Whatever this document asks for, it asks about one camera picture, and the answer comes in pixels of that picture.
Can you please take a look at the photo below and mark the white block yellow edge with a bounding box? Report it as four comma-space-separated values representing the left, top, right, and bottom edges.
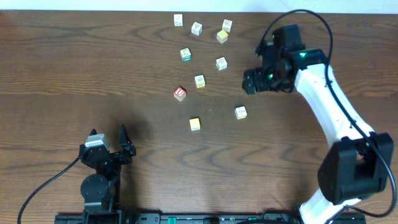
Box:
234, 106, 248, 119

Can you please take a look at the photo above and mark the white block blue letter T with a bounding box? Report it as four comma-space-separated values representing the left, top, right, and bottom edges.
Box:
215, 57, 228, 71

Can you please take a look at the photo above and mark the red letter U block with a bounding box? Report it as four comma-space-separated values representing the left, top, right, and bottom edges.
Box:
174, 87, 187, 101

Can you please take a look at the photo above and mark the white block yellow side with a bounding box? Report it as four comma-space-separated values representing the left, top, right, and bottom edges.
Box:
195, 75, 206, 88

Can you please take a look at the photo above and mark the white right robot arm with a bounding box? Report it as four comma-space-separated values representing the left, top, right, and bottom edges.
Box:
242, 25, 394, 223

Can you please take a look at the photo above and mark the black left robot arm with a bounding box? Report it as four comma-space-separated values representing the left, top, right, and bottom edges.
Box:
78, 124, 136, 224

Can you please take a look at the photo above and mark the yellow topped block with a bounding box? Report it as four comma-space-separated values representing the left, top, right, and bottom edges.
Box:
216, 30, 228, 44

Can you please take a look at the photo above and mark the white patterned block top right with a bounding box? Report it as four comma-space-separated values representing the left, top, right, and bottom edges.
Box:
222, 19, 233, 32

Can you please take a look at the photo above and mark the plain yellow block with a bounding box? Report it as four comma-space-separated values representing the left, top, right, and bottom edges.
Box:
190, 118, 201, 131

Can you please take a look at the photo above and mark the white block tilted top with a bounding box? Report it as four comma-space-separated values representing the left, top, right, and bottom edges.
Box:
191, 22, 203, 35

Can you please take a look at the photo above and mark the white block teal side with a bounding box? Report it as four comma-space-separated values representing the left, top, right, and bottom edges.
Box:
180, 48, 192, 62

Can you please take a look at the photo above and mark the white block top left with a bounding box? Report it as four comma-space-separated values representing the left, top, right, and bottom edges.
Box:
174, 14, 183, 27

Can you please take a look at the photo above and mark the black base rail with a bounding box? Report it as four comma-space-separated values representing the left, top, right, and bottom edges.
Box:
54, 212, 367, 224

